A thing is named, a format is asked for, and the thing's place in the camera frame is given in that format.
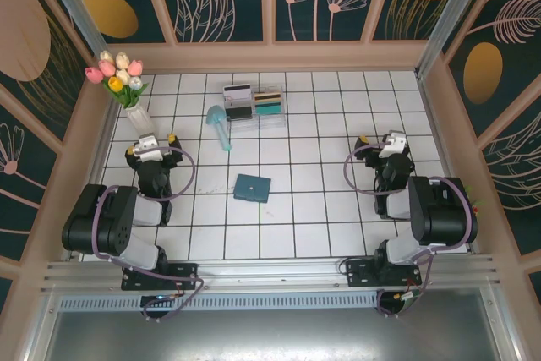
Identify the teal card holder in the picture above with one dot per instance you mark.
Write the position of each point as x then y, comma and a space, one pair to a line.
253, 188

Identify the clear acrylic card organizer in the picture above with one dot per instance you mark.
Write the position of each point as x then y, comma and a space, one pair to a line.
270, 122

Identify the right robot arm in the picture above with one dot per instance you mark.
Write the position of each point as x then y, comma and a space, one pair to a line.
439, 217

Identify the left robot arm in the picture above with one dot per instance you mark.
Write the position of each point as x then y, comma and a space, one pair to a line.
118, 217

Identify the white card pink print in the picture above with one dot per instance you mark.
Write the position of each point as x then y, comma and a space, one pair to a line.
236, 103

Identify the white card black stripe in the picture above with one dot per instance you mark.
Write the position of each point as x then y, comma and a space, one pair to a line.
236, 91

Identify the teal card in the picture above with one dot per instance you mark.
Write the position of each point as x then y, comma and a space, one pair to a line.
269, 109

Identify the gold striped card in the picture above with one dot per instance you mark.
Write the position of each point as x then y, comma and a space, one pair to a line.
268, 97

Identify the white ribbed vase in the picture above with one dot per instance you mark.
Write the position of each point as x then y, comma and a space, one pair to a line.
140, 121

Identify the light blue scoop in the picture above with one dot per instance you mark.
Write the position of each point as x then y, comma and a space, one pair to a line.
216, 116

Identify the potted plant red flowers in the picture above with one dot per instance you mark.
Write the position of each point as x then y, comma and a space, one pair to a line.
472, 200

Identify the tulip bouquet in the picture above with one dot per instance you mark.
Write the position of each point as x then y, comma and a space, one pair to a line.
120, 75

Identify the small electronics board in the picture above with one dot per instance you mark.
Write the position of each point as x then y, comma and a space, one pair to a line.
158, 302
408, 299

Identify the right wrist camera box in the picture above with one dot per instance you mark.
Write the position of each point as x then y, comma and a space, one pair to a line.
393, 147

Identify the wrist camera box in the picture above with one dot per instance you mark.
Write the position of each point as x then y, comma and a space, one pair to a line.
149, 149
393, 147

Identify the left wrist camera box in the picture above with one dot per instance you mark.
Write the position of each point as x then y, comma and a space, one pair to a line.
149, 149

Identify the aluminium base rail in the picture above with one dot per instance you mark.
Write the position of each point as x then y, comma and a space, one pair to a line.
270, 272

